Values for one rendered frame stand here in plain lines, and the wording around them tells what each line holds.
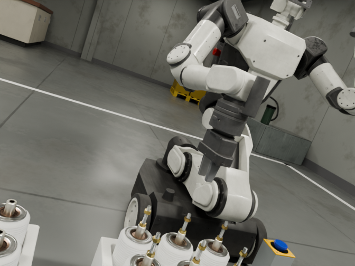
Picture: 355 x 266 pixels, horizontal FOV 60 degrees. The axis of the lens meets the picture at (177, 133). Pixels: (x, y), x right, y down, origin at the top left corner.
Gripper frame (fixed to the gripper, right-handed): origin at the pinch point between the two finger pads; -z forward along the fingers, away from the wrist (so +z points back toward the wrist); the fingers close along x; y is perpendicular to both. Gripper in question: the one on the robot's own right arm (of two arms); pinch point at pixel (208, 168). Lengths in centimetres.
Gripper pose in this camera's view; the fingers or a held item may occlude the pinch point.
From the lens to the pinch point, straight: 81.8
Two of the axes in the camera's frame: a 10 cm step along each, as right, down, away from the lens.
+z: 3.5, -9.2, -2.0
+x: 4.1, 3.4, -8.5
